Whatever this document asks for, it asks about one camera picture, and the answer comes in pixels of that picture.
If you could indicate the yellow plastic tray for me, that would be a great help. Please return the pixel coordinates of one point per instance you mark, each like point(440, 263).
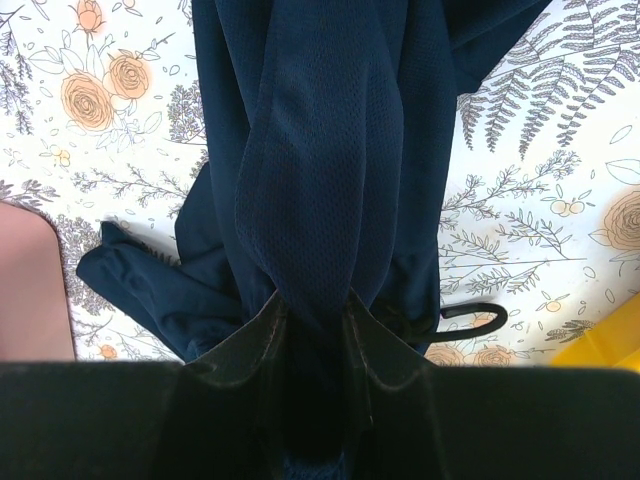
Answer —
point(612, 343)

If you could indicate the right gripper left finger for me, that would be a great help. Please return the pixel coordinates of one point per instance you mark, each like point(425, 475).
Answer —
point(217, 417)

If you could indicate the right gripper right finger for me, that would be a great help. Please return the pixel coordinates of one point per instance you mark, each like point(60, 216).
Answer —
point(410, 419)

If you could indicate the floral table mat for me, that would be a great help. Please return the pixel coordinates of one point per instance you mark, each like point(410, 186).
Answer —
point(101, 119)

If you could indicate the navy blue shorts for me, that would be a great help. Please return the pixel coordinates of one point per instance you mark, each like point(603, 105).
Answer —
point(329, 130)

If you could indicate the pink divided organizer tray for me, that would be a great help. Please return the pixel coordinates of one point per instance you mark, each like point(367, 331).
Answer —
point(35, 324)

